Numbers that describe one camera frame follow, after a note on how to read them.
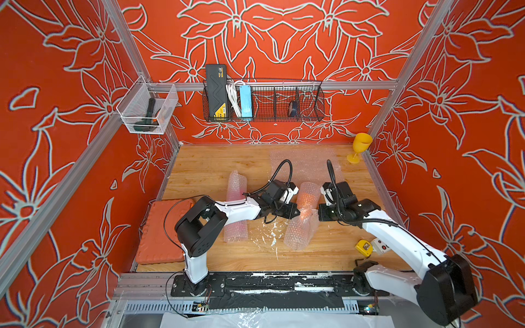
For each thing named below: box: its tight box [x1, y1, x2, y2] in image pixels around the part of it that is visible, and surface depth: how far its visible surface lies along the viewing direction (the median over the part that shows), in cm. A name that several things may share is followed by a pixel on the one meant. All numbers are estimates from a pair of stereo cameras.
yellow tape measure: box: [354, 239, 374, 258], surface depth 81 cm
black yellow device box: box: [205, 64, 228, 118], surface depth 89 cm
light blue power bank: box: [239, 84, 253, 118], surface depth 92 cm
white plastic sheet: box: [162, 308, 396, 328], surface depth 69 cm
